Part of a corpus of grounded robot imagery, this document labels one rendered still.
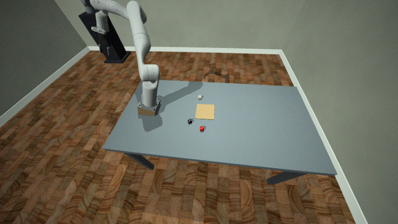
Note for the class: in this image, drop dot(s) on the tan flat mat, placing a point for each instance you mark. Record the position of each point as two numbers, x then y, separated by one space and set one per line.
205 111

